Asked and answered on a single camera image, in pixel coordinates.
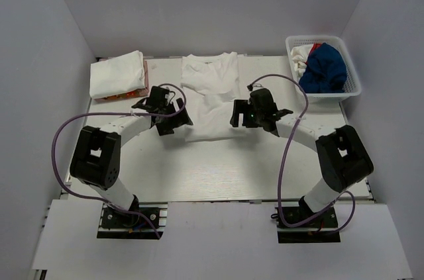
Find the white cartoon-print t-shirt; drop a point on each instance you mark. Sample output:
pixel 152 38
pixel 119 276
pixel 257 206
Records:
pixel 211 84

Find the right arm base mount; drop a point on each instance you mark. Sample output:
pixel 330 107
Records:
pixel 321 230

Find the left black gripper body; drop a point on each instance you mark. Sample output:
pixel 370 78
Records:
pixel 169 108

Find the folded white t-shirt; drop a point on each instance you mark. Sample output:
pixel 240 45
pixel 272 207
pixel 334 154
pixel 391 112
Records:
pixel 116 76

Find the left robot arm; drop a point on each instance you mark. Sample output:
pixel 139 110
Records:
pixel 96 160

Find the white red-print t-shirt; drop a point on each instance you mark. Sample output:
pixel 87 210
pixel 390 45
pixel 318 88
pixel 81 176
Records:
pixel 299 56

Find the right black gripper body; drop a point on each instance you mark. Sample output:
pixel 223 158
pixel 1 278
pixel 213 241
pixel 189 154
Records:
pixel 255 116

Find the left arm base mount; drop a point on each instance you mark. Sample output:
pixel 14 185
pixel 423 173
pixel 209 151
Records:
pixel 118 226

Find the blue t-shirt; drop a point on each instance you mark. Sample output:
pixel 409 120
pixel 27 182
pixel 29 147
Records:
pixel 325 71

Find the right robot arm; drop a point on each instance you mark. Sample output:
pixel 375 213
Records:
pixel 343 159

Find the white plastic basket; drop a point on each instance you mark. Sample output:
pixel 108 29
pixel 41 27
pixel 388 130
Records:
pixel 352 86

